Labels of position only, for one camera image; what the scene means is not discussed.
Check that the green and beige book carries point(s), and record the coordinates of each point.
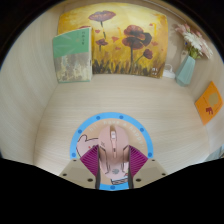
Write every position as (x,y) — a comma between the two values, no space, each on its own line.
(71,56)

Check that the round blue-rimmed cartoon mouse pad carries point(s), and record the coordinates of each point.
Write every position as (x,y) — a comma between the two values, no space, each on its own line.
(90,128)

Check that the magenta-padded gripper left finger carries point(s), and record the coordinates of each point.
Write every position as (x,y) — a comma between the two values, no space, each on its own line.
(83,168)

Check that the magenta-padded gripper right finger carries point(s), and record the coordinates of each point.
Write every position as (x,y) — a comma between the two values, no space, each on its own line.
(143,168)

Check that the teal faceted vase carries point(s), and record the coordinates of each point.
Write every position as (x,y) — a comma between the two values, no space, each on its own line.
(185,71)

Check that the yellow poppy flower painting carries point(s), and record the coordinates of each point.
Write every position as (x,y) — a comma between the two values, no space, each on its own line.
(133,30)

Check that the pink computer mouse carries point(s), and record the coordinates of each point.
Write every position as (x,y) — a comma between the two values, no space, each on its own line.
(113,150)

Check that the white and pink flower bouquet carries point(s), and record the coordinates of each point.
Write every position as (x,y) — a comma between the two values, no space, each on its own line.
(196,40)

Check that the orange booklet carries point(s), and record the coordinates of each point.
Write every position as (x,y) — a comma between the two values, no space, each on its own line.
(208,103)

